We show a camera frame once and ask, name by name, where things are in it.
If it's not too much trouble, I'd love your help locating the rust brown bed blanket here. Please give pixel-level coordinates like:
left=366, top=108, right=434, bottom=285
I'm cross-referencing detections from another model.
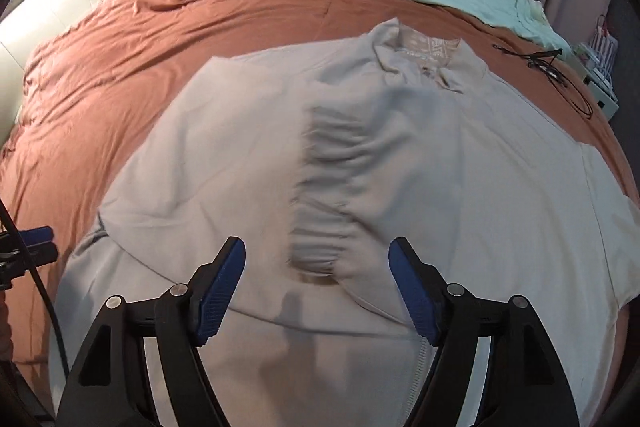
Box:
left=0, top=0, right=640, bottom=388

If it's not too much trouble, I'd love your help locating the beige large garment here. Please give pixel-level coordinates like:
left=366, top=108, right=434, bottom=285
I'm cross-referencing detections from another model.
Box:
left=55, top=20, right=639, bottom=426

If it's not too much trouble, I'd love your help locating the black cable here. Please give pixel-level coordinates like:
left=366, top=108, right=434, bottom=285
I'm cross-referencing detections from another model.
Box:
left=0, top=198, right=72, bottom=388

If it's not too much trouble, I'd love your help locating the white bedside box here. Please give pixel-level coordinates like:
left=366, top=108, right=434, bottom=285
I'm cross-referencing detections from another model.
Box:
left=572, top=14, right=620, bottom=120

